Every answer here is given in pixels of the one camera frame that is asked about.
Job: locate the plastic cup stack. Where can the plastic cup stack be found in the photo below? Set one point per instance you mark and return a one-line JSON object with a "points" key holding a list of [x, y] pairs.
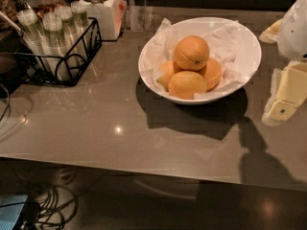
{"points": [[55, 46], [70, 32], [33, 30], [79, 13]]}

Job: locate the black wire basket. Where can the black wire basket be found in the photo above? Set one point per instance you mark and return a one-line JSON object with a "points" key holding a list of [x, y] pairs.
{"points": [[36, 69]]}

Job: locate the plastic cup stack right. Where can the plastic cup stack right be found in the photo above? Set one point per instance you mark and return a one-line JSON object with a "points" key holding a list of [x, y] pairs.
{"points": [[79, 13]]}

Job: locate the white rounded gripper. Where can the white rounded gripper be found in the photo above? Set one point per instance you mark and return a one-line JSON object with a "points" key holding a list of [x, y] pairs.
{"points": [[295, 33]]}

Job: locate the plastic cup stack left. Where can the plastic cup stack left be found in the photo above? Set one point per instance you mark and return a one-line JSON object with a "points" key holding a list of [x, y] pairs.
{"points": [[33, 30]]}

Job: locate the white lidded canister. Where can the white lidded canister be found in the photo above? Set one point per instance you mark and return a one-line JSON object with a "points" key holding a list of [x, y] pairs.
{"points": [[109, 14]]}

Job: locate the orange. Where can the orange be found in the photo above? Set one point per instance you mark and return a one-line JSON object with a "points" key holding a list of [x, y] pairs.
{"points": [[191, 53], [212, 73], [185, 84], [169, 68]]}

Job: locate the blue box on floor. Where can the blue box on floor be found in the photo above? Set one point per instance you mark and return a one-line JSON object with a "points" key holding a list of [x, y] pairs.
{"points": [[11, 211]]}

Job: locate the small yellow lemon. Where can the small yellow lemon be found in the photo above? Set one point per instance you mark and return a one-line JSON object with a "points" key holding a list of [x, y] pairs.
{"points": [[164, 80]]}

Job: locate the plastic cup stack middle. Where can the plastic cup stack middle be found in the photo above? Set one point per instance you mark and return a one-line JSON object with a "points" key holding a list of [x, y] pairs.
{"points": [[55, 46]]}

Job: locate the clear acrylic holder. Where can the clear acrylic holder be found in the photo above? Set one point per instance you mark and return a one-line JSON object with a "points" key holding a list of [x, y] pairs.
{"points": [[143, 18]]}

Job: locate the white ceramic bowl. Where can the white ceramic bowl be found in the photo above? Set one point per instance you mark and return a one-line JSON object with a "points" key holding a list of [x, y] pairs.
{"points": [[246, 61]]}

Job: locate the white paper liner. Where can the white paper liner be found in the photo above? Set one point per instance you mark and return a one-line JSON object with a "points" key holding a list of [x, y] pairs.
{"points": [[227, 42]]}

